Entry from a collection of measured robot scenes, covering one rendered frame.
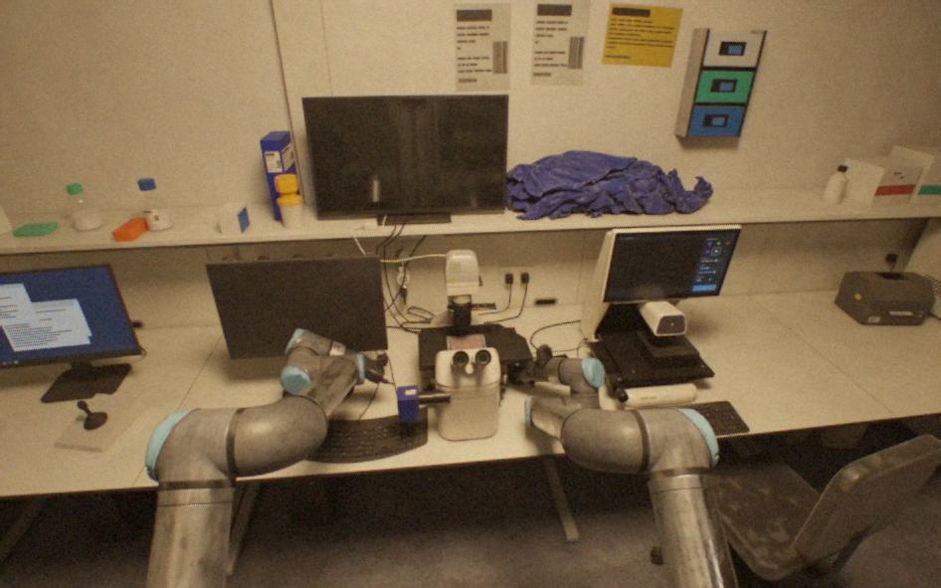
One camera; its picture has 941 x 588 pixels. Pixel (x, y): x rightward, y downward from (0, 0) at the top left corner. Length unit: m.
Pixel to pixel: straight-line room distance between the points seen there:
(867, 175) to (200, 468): 2.61
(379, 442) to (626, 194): 1.25
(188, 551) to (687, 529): 0.79
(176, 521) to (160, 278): 1.56
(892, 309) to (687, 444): 1.95
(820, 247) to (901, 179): 0.42
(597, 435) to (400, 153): 1.22
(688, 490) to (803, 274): 2.04
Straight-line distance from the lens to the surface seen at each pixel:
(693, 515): 0.94
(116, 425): 1.93
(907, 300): 2.80
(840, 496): 1.56
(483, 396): 1.43
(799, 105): 2.61
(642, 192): 1.92
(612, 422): 0.93
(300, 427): 0.87
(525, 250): 2.08
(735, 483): 2.04
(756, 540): 1.91
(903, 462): 1.65
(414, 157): 1.76
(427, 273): 2.06
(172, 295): 2.35
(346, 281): 1.54
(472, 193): 1.80
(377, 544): 2.26
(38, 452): 2.04
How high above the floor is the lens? 1.89
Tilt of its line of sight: 30 degrees down
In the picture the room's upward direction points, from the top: straight up
